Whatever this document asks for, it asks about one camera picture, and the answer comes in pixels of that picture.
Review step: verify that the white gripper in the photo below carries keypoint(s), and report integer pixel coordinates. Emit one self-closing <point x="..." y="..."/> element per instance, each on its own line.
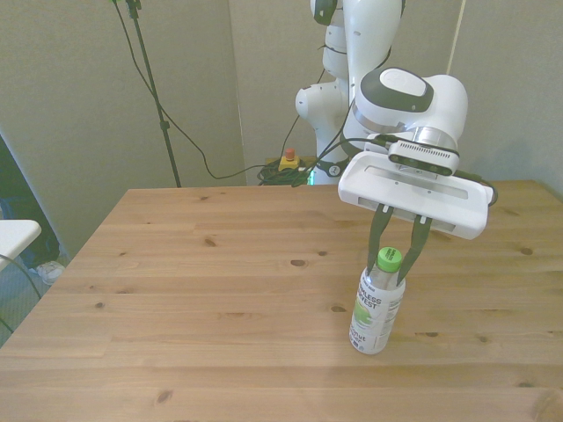
<point x="440" y="204"/>

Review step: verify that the coconut water bottle green cap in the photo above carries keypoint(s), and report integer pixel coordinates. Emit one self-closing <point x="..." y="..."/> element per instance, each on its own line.
<point x="374" y="316"/>

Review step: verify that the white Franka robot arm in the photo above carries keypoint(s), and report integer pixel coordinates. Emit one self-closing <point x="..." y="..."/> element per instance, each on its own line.
<point x="374" y="48"/>

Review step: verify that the yellow emergency stop button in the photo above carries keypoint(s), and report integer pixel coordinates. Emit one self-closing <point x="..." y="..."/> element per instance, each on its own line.
<point x="290" y="162"/>

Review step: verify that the white sneaker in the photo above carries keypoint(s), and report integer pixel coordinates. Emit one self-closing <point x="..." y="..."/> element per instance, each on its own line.
<point x="50" y="271"/>

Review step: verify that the white side table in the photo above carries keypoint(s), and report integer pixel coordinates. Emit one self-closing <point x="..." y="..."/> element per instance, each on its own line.
<point x="15" y="237"/>

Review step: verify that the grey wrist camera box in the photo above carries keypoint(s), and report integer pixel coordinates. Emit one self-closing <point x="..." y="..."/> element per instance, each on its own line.
<point x="424" y="154"/>

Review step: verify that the black camera stand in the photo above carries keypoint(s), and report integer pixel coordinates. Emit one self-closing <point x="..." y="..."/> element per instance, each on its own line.
<point x="154" y="92"/>

